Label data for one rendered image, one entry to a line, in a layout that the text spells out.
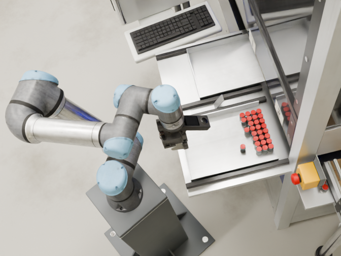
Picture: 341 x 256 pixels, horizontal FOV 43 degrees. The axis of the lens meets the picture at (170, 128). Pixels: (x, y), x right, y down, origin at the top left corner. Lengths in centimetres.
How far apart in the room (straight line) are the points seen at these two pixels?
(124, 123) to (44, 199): 170
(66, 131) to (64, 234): 149
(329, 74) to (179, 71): 94
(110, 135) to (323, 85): 57
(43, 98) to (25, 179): 153
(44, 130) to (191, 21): 106
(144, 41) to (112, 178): 78
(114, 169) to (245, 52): 78
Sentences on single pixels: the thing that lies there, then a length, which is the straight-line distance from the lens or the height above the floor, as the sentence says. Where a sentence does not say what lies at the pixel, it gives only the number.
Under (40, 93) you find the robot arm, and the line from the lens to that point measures 146.
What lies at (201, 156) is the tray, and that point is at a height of 88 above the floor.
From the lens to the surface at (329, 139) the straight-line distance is 148.
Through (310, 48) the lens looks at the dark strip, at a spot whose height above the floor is 155.
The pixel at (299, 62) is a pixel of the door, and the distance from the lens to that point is 128.
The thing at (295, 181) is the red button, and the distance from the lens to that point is 154.
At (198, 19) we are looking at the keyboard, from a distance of 215.
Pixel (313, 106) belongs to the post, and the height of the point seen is 140.
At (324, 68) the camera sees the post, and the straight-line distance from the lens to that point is 107.
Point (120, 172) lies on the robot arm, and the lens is 159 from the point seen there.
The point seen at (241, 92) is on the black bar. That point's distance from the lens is 182.
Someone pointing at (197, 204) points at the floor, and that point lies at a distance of 257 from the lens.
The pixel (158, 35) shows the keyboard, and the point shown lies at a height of 83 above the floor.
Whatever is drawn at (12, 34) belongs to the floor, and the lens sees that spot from 364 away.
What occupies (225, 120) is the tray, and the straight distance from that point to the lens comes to 177.
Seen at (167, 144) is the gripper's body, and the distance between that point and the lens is 139.
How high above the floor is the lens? 245
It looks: 62 degrees down
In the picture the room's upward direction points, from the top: 19 degrees counter-clockwise
